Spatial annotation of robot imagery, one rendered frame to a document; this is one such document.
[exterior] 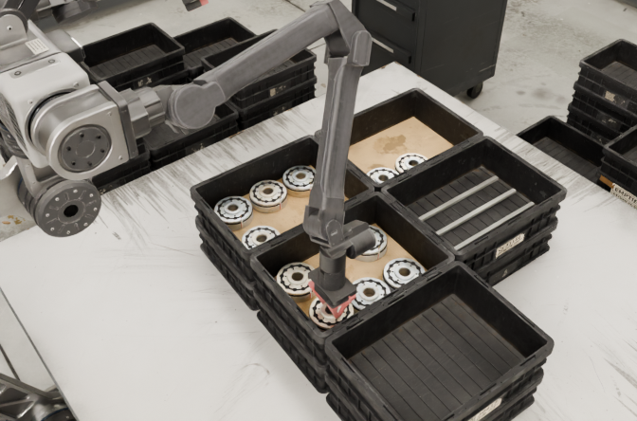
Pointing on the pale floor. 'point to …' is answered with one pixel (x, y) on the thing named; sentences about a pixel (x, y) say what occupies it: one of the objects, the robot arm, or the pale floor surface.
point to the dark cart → (434, 9)
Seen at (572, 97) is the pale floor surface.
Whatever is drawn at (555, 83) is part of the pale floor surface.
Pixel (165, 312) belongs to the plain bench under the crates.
